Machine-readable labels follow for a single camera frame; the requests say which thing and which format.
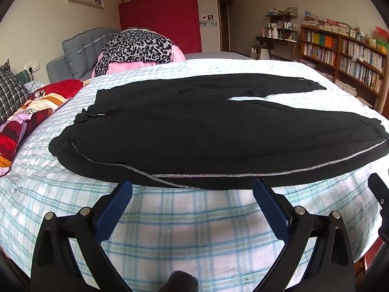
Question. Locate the wooden desk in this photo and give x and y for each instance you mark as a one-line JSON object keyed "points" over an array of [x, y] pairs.
{"points": [[273, 41]]}

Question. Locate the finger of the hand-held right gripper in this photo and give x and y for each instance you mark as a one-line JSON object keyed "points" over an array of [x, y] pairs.
{"points": [[376, 187]]}

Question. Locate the person's left hand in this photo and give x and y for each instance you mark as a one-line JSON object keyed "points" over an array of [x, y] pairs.
{"points": [[179, 283]]}

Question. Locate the stack of books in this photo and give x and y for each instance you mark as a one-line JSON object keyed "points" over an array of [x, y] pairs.
{"points": [[345, 88]]}

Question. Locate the white wall socket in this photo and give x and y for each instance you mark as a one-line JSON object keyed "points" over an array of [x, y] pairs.
{"points": [[32, 66]]}

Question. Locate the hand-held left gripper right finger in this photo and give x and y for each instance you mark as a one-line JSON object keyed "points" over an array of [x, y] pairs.
{"points": [[272, 211]]}

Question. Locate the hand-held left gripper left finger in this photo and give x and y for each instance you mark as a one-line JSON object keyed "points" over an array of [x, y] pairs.
{"points": [[114, 213]]}

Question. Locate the pink dotted blanket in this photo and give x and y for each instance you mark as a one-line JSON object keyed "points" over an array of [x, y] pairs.
{"points": [[127, 67]]}

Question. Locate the grey mattress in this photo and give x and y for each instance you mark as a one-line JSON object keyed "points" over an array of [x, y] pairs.
{"points": [[212, 55]]}

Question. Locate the black pants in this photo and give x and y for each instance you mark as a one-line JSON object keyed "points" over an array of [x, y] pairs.
{"points": [[182, 133]]}

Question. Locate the wooden bookshelf with books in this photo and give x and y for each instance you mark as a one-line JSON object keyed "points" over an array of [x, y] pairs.
{"points": [[339, 51]]}

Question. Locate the brown door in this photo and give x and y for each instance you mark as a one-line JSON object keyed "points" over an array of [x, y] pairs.
{"points": [[225, 21]]}

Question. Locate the dark plaid pillow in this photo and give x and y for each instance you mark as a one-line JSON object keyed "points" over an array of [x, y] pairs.
{"points": [[9, 91]]}

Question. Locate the grey padded headboard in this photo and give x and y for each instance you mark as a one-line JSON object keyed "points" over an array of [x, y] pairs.
{"points": [[82, 48]]}

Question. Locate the pile of books atop bookshelf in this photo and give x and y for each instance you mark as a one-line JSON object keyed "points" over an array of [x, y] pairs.
{"points": [[319, 22]]}

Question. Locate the desk shelf with small items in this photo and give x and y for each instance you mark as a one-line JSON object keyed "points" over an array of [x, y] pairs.
{"points": [[281, 21]]}

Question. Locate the red patterned quilt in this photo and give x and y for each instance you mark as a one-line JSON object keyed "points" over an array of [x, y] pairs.
{"points": [[18, 121]]}

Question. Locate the leopard print blanket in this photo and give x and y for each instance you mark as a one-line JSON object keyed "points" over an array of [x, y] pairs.
{"points": [[136, 47]]}

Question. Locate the bed with plaid sheet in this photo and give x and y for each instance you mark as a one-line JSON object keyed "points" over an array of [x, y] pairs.
{"points": [[194, 234]]}

